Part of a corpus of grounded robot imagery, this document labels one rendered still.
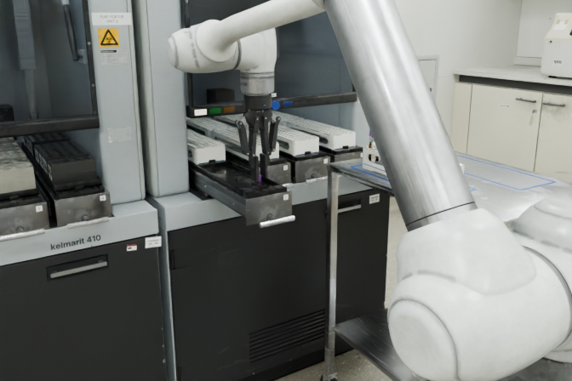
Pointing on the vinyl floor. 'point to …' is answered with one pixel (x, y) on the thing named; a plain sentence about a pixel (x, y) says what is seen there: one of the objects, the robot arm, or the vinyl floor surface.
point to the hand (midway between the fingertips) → (259, 167)
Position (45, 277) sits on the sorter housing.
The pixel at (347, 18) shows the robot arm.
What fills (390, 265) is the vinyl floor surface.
